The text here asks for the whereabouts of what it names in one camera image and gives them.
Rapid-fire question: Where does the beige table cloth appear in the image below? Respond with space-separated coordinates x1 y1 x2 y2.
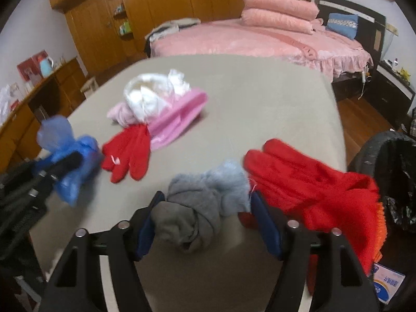
29 54 348 312

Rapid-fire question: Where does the dark wooden bed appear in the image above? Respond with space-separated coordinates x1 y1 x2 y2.
148 0 387 103

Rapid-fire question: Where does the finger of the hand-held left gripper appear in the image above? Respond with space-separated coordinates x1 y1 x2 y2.
31 151 83 183

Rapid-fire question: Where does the wooden sideboard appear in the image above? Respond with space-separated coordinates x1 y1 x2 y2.
0 57 90 173

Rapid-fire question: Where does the light blue kettle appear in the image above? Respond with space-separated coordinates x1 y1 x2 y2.
37 56 55 79

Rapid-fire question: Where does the red box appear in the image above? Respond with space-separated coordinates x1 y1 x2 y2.
17 50 49 83

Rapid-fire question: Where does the blue plastic bag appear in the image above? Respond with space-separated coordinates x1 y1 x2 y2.
35 115 104 207

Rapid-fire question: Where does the red knit glove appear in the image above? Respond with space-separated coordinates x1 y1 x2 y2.
101 125 153 183
239 138 381 295

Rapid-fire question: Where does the white corded controller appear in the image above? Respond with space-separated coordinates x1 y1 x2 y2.
359 65 373 101

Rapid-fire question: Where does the blue cushion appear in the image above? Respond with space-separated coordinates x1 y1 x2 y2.
326 13 359 41

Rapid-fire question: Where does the white shopping bag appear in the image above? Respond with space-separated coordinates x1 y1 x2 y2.
0 83 25 124

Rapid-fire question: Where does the white fluffy cloth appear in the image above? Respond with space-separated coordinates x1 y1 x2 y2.
123 69 192 124

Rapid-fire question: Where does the pink folded quilt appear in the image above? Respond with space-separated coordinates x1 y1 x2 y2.
240 0 320 22
241 8 317 35

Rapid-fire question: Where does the blue and white packet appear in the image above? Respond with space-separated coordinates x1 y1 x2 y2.
370 262 407 304

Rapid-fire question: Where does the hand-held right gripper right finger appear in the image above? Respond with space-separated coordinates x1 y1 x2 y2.
250 190 381 312

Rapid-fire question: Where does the wooden wardrobe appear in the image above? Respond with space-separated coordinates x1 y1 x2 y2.
49 0 254 79

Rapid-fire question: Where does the black lined trash bin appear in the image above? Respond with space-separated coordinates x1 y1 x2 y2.
348 130 416 235

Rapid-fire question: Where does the pink bedspread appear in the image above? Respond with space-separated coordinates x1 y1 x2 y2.
151 18 374 80

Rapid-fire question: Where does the pink knit cloth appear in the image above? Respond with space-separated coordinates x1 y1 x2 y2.
143 88 209 152

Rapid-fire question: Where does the small wooden stool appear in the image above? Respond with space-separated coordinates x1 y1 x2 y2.
80 76 100 100

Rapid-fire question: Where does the dark nightstand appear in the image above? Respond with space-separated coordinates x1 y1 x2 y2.
369 59 416 131

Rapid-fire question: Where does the grey fuzzy sock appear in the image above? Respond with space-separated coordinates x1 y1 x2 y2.
150 159 252 253

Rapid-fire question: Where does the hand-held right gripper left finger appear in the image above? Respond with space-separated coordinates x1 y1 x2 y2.
39 191 166 312

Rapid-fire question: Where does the light pink fuzzy sock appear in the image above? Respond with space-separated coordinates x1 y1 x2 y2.
107 101 140 127

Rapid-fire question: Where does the orange mesh bag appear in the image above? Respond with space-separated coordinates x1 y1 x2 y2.
374 201 389 267

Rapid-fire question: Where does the pile of clothes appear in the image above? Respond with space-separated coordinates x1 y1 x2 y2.
145 18 202 51

